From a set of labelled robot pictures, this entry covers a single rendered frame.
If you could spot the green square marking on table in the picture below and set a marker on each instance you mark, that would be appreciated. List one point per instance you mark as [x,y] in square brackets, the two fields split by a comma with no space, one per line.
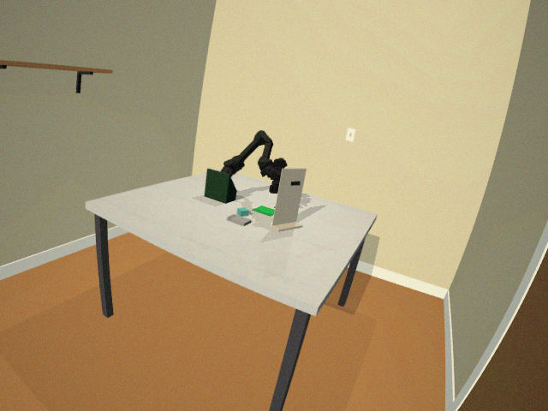
[264,210]

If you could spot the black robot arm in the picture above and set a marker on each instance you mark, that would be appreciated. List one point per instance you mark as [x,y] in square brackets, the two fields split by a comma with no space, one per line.
[237,162]

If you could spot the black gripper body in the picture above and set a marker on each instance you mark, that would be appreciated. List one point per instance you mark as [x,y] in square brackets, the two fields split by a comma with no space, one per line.
[275,177]

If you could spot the small teal block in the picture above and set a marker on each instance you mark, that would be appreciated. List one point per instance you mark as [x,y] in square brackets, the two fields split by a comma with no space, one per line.
[242,212]

